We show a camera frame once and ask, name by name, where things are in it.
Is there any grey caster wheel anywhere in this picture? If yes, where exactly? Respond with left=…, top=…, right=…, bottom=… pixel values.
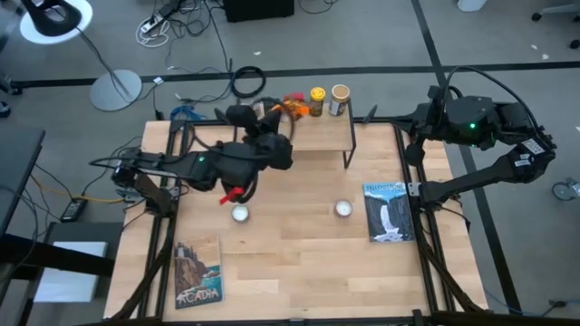
left=551, top=177, right=580, bottom=202

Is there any grey chair base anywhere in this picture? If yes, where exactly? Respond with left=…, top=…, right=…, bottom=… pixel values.
left=532, top=0, right=580, bottom=50

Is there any Yellowstone poster book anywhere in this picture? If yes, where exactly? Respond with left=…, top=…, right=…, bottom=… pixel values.
left=362, top=181, right=416, bottom=244

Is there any yellow cable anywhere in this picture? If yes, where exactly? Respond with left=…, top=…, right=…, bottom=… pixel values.
left=29, top=174, right=126, bottom=205

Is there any floor lamp with round base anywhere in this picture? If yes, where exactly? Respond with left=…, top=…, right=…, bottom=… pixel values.
left=18, top=0, right=143, bottom=113

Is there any tan-lidded white spice canister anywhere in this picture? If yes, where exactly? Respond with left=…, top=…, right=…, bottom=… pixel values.
left=328, top=83, right=352, bottom=117

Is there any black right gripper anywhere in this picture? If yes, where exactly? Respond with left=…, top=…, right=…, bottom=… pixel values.
left=387, top=100, right=450, bottom=139

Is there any yellow-lidded dark spice jar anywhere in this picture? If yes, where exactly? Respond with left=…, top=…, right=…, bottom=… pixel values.
left=309, top=86, right=327, bottom=118

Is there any black desk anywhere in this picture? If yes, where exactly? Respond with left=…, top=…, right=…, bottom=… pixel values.
left=0, top=126, right=46, bottom=236

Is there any white power strip with cable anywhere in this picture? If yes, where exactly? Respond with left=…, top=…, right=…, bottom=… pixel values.
left=135, top=13, right=171, bottom=49

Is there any wooden shelf with black frame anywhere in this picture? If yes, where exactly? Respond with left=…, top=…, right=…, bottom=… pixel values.
left=231, top=98, right=357, bottom=171

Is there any black box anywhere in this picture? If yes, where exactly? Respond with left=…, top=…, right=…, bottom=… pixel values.
left=224, top=0, right=295, bottom=24

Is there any purple patterned candle tin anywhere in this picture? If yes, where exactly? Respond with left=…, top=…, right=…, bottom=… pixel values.
left=231, top=204, right=251, bottom=224

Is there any black power adapter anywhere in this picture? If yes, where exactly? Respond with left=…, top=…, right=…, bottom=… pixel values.
left=60, top=197, right=89, bottom=223

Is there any orange spice pouch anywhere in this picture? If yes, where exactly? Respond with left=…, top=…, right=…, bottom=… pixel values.
left=270, top=99, right=312, bottom=121

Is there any coiled black cable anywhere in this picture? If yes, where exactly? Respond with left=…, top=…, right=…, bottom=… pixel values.
left=229, top=65, right=267, bottom=100

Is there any black aluminium table frame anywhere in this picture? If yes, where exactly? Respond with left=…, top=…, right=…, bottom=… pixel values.
left=108, top=104, right=490, bottom=326

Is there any Acadia poster book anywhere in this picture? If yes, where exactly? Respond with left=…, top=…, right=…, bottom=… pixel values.
left=173, top=233, right=224, bottom=311

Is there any white floor object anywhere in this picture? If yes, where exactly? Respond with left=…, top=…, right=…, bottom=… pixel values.
left=456, top=0, right=489, bottom=14

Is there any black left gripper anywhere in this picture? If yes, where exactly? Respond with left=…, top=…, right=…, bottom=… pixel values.
left=251, top=110, right=294, bottom=172

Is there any blue cable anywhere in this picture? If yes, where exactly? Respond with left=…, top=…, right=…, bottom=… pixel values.
left=169, top=104, right=206, bottom=122

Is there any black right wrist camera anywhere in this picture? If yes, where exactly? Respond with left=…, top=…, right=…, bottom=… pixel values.
left=403, top=135, right=426, bottom=168

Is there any white cabinet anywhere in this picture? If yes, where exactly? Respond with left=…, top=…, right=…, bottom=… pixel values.
left=34, top=221, right=123, bottom=303

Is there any black flat bar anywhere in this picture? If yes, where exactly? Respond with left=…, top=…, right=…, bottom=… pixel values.
left=0, top=233, right=114, bottom=278

